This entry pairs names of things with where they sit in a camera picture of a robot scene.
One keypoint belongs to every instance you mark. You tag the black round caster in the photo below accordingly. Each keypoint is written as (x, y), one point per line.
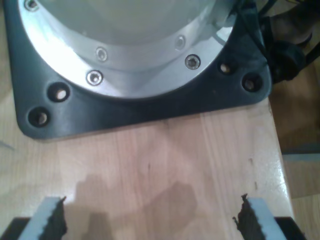
(287, 62)

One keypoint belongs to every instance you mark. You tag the grey metal bar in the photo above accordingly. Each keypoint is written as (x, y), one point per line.
(302, 157)

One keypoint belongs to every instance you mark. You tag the person's foot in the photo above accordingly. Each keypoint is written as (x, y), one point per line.
(290, 27)

